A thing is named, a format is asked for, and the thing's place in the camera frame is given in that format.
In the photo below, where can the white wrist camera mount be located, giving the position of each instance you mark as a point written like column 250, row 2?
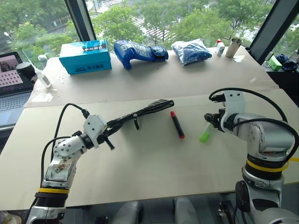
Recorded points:
column 233, row 102
column 93, row 126

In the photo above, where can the green highlighter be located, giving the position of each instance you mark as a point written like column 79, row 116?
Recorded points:
column 204, row 136

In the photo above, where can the green small box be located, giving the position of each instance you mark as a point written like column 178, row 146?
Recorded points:
column 275, row 64

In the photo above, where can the black window frame post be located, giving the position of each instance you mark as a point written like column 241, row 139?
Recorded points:
column 271, row 25
column 80, row 18

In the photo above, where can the metal cup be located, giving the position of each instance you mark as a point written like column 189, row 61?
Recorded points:
column 232, row 49

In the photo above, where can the dark blue cloth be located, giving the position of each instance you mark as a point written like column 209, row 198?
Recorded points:
column 288, row 64

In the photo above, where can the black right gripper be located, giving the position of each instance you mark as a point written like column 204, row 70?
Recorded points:
column 221, row 120

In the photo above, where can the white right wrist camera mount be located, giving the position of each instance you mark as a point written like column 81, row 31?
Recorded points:
column 233, row 102

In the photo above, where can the grey laptop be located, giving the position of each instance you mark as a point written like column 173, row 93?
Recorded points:
column 14, row 100

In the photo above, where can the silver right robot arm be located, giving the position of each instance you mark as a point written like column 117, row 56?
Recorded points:
column 268, row 137

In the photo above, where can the pale green rounded figure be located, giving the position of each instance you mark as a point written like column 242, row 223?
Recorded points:
column 43, row 60

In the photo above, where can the clear plastic patch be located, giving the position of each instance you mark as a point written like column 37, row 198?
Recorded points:
column 43, row 96

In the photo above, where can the white bottle with red cap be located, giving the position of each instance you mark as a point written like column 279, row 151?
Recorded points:
column 220, row 49

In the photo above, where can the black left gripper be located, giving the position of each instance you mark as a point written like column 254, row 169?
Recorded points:
column 102, row 137

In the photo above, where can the beige rounded object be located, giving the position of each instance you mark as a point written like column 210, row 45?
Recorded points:
column 9, row 218

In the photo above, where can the black round speaker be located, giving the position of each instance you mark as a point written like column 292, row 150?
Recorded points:
column 24, row 68

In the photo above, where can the white squeeze bottle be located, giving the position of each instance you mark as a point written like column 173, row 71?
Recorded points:
column 44, row 79

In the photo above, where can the grey rounded robot leg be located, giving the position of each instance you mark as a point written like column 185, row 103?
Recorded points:
column 127, row 213
column 185, row 211

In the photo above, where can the blue cloth in plastic bag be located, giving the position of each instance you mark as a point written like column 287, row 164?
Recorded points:
column 191, row 52

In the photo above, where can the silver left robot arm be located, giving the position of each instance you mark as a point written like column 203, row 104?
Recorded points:
column 63, row 149

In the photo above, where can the blue cardboard box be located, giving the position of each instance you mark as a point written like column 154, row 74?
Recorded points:
column 86, row 60

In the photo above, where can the red marker with black barrel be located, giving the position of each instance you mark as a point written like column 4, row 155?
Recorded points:
column 177, row 124

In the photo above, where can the blue boxing glove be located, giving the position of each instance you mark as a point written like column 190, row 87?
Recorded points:
column 130, row 52

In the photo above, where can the black side cabinet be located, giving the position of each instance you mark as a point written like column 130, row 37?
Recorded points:
column 287, row 80

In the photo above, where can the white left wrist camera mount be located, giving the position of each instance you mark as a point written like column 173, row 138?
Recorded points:
column 93, row 126

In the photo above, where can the black bracket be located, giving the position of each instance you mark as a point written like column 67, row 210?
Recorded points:
column 226, row 211

